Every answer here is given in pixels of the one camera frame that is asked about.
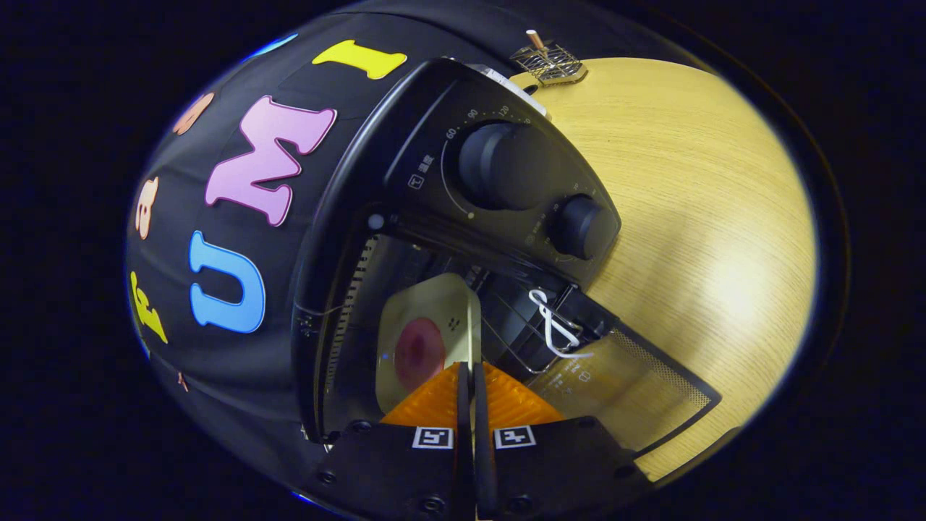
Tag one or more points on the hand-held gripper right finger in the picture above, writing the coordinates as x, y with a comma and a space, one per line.
550, 470

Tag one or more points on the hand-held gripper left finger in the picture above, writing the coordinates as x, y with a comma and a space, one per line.
405, 470

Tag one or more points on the pink round ham slice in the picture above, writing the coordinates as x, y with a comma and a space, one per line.
419, 354

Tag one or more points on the cream square plate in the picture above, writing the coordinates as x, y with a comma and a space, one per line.
434, 297

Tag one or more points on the black toaster oven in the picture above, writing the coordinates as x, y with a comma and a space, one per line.
434, 130

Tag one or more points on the black backdrop cloth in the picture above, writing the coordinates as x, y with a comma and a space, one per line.
239, 376

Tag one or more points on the small pale stick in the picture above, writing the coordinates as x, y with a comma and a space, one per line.
536, 39

